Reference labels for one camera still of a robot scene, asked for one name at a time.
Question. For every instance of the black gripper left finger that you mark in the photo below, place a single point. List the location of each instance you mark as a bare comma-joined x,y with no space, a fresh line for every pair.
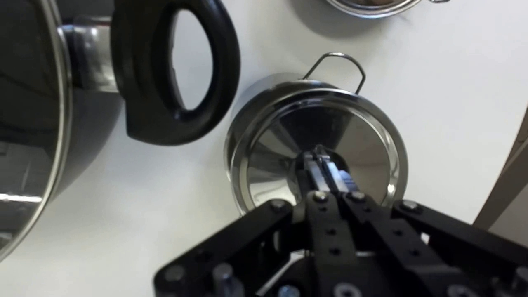
324,231

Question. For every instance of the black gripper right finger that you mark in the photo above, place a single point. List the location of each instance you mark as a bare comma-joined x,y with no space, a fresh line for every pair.
386,236

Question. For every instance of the shallow steel pan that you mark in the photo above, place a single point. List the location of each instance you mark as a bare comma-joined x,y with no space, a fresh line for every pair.
374,3

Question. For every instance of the small steel pot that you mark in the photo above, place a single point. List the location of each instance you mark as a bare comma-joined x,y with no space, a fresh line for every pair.
258,91

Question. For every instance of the large black pot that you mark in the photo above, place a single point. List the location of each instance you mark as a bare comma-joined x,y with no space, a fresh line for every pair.
143,66

